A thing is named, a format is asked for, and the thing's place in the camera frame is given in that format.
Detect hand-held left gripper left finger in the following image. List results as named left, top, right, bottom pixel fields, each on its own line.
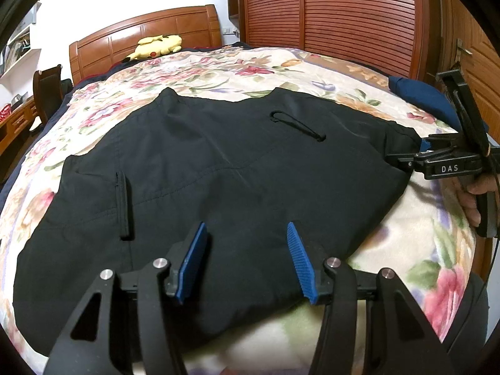
left=43, top=222, right=212, bottom=375

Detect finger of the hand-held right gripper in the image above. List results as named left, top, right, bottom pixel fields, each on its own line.
left=386, top=152, right=415, bottom=173

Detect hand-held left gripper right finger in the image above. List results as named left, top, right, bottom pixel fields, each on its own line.
left=287, top=222, right=450, bottom=375

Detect black pants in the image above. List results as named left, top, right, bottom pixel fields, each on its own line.
left=12, top=87, right=423, bottom=338

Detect person's right hand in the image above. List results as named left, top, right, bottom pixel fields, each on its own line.
left=466, top=174, right=498, bottom=228

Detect wooden louvred wardrobe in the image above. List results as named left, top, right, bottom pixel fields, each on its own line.
left=227, top=0, right=442, bottom=81

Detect floral blanket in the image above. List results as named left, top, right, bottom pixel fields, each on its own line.
left=0, top=45, right=489, bottom=375

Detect yellow plush toy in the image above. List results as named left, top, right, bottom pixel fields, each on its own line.
left=124, top=33, right=184, bottom=62

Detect wooden cabinet desk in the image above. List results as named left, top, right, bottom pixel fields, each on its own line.
left=0, top=96, right=43, bottom=165

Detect dark wooden chair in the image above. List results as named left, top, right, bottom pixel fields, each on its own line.
left=32, top=64, right=73, bottom=126

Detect wooden bed headboard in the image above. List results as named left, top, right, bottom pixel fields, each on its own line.
left=69, top=4, right=223, bottom=84

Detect metal door handle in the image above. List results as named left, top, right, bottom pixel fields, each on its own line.
left=455, top=38, right=474, bottom=67

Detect white wall shelf with books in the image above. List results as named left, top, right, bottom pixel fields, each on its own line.
left=0, top=2, right=43, bottom=83

